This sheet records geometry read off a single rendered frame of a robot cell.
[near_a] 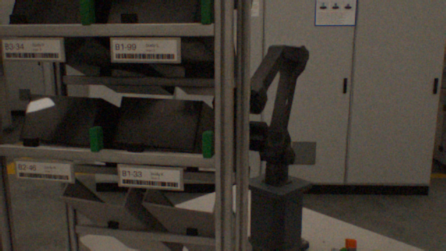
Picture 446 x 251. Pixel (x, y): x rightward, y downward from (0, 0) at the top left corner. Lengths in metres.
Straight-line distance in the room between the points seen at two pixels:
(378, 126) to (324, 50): 0.86
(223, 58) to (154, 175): 0.17
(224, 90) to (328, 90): 3.34
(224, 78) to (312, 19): 3.29
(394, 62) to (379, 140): 0.72
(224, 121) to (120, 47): 0.15
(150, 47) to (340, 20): 3.36
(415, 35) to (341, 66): 0.68
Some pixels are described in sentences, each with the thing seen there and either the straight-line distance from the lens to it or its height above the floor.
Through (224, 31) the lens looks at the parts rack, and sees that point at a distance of 0.48.
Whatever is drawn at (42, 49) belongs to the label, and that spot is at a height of 1.44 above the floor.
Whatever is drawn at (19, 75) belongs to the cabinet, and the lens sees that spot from 8.74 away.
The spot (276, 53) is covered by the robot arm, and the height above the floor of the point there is 1.42.
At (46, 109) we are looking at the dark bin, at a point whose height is 1.35.
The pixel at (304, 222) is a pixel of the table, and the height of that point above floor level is 0.86.
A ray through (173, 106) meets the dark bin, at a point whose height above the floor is 1.36.
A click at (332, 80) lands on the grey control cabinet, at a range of 3.81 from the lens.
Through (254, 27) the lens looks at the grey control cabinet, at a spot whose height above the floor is 1.56.
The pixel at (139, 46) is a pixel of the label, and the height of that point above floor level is 1.45.
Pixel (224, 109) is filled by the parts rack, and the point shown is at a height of 1.37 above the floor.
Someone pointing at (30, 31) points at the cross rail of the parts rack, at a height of 1.46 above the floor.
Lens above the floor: 1.45
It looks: 12 degrees down
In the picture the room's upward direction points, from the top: straight up
